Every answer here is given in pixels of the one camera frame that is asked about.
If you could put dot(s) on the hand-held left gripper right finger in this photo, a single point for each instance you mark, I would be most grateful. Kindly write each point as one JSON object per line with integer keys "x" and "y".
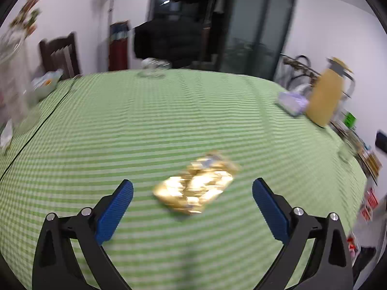
{"x": 269, "y": 208}

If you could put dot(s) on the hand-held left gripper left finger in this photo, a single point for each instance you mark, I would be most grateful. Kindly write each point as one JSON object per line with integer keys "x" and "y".
{"x": 116, "y": 210}

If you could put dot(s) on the gold foil packet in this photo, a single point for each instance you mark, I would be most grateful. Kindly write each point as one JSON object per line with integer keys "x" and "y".
{"x": 196, "y": 184}

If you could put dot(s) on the green checked tablecloth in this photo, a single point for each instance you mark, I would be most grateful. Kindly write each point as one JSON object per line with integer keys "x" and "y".
{"x": 121, "y": 127}

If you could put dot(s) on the clear drinking glass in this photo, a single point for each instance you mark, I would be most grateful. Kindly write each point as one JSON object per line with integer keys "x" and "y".
{"x": 344, "y": 152}

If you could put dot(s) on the red printed box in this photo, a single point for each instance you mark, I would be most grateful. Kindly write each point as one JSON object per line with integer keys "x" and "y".
{"x": 370, "y": 202}

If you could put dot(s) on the low shelf with goods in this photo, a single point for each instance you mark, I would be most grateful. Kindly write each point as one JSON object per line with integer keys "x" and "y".
{"x": 365, "y": 157}

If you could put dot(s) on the purple tissue pack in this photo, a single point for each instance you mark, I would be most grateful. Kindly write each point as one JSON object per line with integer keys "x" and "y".
{"x": 291, "y": 101}

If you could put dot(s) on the green box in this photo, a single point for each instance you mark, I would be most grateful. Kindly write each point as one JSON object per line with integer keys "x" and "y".
{"x": 350, "y": 120}

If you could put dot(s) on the yellow thermos jug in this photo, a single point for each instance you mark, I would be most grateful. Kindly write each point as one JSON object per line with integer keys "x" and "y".
{"x": 326, "y": 96}

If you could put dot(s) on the white crumpled paper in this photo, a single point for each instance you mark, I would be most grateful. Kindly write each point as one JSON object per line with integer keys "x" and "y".
{"x": 6, "y": 136}

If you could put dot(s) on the pale bowl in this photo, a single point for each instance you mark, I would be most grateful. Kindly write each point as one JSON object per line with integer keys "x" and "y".
{"x": 45, "y": 81}

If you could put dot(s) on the glass dish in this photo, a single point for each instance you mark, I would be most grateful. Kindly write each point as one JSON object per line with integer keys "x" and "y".
{"x": 152, "y": 66}

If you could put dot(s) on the red cylindrical bag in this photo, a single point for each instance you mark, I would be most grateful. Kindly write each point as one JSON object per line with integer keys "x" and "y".
{"x": 119, "y": 48}

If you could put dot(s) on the dark wooden chair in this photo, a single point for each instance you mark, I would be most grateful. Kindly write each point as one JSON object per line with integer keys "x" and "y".
{"x": 59, "y": 56}

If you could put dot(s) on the black jacket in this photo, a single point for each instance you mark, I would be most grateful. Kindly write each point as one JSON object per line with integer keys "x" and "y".
{"x": 169, "y": 45}

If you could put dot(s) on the glass sliding door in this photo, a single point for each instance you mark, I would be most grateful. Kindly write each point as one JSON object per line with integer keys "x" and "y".
{"x": 242, "y": 27}

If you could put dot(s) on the pink artificial flowers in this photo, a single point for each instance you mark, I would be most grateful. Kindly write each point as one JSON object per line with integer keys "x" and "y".
{"x": 27, "y": 12}

